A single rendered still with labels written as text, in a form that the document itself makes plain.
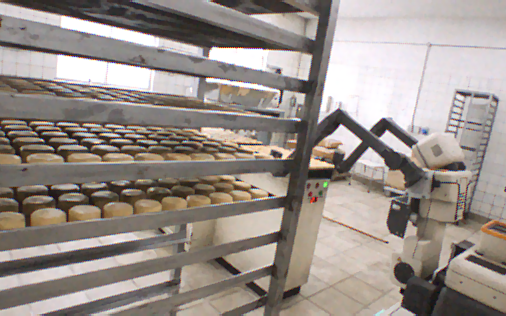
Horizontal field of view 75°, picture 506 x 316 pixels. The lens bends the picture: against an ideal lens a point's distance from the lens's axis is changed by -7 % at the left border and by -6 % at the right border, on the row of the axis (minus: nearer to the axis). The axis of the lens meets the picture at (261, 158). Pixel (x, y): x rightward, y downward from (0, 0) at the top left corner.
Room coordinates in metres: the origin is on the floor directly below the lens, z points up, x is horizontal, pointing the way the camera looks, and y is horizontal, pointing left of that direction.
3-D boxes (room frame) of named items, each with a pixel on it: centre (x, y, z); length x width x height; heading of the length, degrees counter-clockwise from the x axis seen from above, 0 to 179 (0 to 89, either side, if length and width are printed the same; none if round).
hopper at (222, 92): (2.67, 0.25, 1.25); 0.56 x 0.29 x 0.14; 133
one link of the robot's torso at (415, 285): (1.47, -0.81, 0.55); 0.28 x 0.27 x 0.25; 133
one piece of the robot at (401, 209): (1.60, -0.77, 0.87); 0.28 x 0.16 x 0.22; 133
